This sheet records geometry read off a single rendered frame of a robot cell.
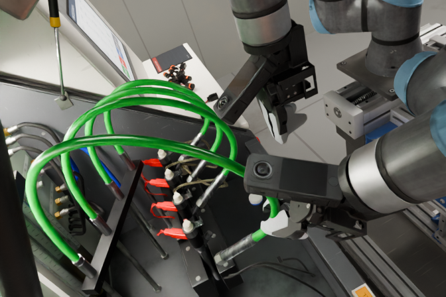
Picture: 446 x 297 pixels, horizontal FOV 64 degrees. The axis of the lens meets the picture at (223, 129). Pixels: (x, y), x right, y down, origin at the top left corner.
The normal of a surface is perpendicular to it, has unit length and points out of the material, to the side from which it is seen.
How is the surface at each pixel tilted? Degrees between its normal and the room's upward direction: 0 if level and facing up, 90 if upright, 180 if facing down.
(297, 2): 90
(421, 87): 52
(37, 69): 90
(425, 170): 73
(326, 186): 21
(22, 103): 90
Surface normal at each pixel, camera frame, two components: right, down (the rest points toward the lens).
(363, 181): -0.86, 0.12
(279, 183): -0.07, -0.52
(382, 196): -0.59, 0.56
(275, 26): 0.39, 0.52
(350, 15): -0.43, 0.47
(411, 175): -0.72, 0.39
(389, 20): -0.40, 0.69
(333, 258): -0.27, -0.73
